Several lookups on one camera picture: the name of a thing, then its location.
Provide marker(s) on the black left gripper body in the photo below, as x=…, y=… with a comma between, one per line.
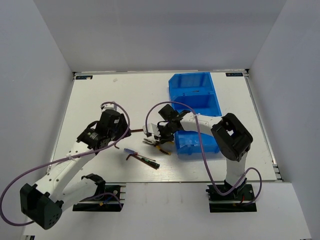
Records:
x=120, y=130

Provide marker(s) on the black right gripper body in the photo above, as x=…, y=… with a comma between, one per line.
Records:
x=167, y=132

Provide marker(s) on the long brown hex key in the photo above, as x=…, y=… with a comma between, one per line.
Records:
x=136, y=130

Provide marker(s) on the clear blue handle screwdriver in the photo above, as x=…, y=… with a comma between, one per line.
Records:
x=130, y=151

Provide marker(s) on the black green screwdriver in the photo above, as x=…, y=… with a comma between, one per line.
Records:
x=151, y=164

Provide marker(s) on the small brown hex key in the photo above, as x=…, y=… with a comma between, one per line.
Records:
x=138, y=157

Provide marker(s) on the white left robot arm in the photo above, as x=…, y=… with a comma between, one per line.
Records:
x=44, y=201

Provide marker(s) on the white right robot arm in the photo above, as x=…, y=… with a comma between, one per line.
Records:
x=232, y=138

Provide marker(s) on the blue three-compartment plastic bin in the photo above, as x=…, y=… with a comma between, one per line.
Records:
x=204, y=104

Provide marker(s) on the left table corner label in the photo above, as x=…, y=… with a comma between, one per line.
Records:
x=83, y=77

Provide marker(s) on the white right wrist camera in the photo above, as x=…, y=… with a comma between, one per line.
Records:
x=151, y=129

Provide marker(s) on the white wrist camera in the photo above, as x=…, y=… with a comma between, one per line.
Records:
x=151, y=129
x=108, y=106

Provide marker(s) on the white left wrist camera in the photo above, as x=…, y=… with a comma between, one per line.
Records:
x=108, y=106

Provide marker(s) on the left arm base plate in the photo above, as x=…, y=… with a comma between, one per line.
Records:
x=111, y=202

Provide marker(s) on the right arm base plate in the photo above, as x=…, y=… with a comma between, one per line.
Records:
x=243, y=202

